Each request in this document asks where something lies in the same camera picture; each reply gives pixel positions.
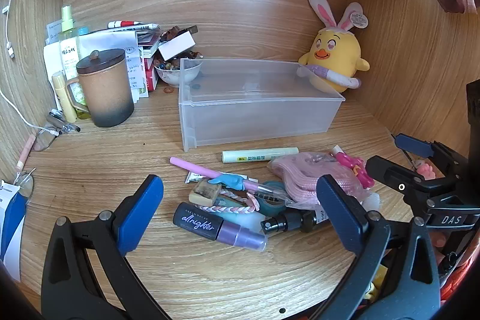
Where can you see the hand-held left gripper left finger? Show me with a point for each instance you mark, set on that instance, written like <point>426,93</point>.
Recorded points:
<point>140,207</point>

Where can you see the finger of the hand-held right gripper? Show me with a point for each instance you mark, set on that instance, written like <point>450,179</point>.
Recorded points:
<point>412,145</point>
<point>386,172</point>

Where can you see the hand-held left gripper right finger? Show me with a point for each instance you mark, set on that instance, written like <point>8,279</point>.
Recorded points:
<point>339,215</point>

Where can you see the dark spray bottle white label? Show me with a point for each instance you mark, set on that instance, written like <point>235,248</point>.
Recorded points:
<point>292,221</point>

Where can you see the pink zip pouch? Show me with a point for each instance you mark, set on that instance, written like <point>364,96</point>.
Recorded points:
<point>303,173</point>

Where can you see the worn eraser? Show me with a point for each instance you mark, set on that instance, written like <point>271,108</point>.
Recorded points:
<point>204,192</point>

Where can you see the pale green tube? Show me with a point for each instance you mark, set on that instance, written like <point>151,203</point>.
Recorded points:
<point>242,219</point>

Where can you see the clear plastic bin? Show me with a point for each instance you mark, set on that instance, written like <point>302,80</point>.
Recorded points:
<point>258,113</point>

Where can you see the person's right hand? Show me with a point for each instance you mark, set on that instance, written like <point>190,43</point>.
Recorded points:
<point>438,239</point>

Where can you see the pink ornament headband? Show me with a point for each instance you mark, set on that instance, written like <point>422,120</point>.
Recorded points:
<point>425,170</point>

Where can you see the pink scissors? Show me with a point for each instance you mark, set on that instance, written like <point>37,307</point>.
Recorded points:
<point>356,167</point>

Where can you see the black bottle purple cap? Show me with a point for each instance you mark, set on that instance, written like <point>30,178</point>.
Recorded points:
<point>198,222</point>

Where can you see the pink pen blue ornament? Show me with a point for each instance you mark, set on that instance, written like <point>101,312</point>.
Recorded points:
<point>195,167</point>

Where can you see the blue tape roll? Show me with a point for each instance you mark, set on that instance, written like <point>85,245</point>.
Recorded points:
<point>272,205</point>

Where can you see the yellow printed cloth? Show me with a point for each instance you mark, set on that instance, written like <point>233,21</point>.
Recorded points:
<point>377,280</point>

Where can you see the orange garment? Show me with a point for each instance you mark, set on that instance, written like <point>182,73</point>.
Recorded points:
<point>463,275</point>

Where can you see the pale yellow marker tube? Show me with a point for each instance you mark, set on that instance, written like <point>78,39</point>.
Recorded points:
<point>258,154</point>

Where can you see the black pen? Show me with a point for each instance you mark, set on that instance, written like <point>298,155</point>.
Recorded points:
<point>67,125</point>

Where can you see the round glass lens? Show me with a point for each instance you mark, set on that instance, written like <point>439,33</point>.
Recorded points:
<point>26,185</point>

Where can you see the brown bead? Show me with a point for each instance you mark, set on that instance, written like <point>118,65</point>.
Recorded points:
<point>168,90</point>

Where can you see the brown lidded ceramic mug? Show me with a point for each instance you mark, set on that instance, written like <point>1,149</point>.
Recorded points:
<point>107,91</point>

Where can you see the yellow chick plush toy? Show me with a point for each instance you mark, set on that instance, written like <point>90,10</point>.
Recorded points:
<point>333,50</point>

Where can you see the pink slim stick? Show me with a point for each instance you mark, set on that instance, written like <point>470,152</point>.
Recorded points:
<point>26,153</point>

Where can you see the blue white packet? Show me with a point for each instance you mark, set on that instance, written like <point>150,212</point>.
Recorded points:
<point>11,226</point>

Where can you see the red white box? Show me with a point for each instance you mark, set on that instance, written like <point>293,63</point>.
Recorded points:
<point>149,74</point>

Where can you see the ceramic bowl of beads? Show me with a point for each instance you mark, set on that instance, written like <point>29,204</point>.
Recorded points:
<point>170,77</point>

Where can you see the pale yellow stick tube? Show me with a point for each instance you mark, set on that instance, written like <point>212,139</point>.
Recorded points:
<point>62,95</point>

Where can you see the white cardboard box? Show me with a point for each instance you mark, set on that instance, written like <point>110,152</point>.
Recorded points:
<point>174,46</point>

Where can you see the stack of booklets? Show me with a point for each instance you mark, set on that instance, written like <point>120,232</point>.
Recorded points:
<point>148,40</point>

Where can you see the green spray bottle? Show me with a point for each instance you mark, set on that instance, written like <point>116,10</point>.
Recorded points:
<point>69,54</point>

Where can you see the white paper sheets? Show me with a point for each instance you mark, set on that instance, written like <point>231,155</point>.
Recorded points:
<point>108,40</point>

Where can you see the dark brown hair clip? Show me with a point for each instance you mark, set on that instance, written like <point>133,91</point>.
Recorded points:
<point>176,32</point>

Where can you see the red white marker pen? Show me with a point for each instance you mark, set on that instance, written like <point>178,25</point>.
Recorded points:
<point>125,24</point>

